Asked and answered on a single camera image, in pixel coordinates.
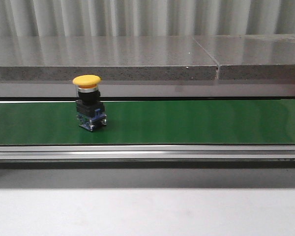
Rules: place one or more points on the yellow mushroom push button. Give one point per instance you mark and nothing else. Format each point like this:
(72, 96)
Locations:
(90, 110)

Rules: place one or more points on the green conveyor belt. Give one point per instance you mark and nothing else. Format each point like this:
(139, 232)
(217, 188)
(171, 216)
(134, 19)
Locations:
(153, 122)

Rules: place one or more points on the grey stone ledge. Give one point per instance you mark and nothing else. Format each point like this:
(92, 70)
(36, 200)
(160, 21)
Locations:
(229, 59)

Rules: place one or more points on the aluminium conveyor frame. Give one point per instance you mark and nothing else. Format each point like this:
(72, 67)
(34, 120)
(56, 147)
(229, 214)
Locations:
(147, 156)

